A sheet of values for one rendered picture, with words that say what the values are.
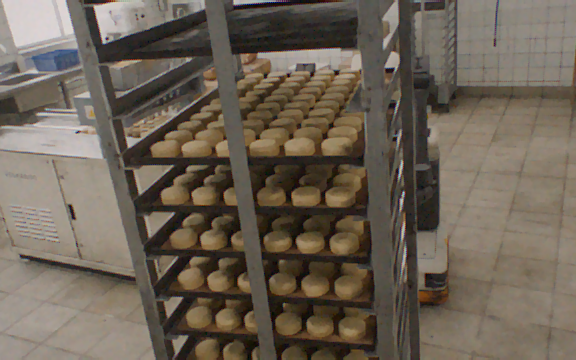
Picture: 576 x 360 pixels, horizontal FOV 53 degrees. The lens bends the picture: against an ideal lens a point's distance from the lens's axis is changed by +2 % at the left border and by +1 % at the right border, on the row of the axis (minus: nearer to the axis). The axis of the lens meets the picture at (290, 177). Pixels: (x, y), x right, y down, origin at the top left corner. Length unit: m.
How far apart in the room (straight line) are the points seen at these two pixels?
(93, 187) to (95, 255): 0.49
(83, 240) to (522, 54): 4.79
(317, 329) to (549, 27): 5.70
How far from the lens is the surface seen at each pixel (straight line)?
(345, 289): 1.03
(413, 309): 1.75
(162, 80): 1.15
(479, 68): 6.70
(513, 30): 6.59
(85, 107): 3.21
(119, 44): 1.03
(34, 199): 3.87
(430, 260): 2.95
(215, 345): 1.25
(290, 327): 1.11
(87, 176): 3.42
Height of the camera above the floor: 1.82
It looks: 22 degrees down
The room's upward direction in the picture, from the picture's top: 7 degrees counter-clockwise
